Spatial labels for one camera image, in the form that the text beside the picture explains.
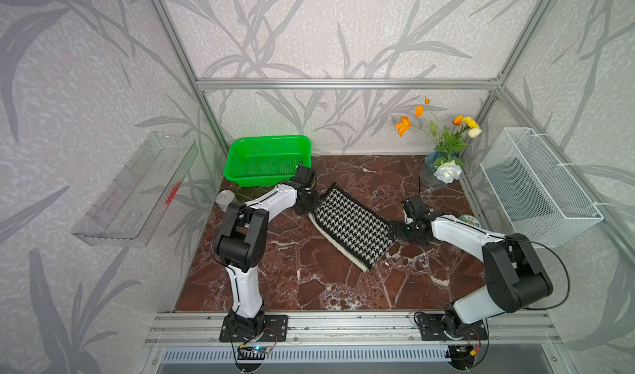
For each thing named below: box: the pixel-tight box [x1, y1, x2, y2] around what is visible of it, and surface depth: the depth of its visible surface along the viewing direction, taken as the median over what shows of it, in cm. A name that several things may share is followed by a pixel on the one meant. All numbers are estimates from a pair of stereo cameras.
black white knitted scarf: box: [308, 182, 396, 273], surface depth 95 cm
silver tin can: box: [214, 189, 235, 213], surface depth 101 cm
